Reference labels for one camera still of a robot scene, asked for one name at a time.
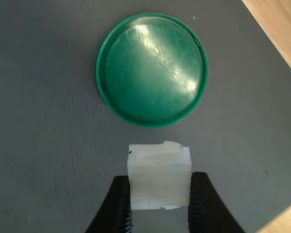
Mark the white plastic terminal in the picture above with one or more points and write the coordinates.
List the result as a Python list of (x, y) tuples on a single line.
[(160, 179)]

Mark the dark grey mat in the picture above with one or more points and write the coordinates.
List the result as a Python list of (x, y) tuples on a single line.
[(38, 97)]

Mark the round green lid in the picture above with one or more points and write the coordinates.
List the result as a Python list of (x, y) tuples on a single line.
[(150, 72)]

